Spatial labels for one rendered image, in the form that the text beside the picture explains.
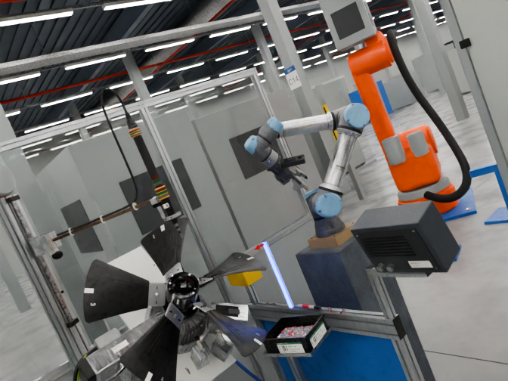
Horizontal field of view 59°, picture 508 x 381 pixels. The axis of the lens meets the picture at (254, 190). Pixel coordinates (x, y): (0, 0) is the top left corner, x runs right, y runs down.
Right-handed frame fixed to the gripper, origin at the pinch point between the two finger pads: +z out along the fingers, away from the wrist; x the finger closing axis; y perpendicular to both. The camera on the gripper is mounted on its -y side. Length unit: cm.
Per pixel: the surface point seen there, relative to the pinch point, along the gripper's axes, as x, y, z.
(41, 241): 40, 79, -81
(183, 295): 68, 34, -34
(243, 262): 44, 26, -14
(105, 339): 76, 66, -45
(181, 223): 32, 36, -41
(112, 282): 65, 50, -55
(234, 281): 24, 56, 4
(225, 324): 75, 29, -17
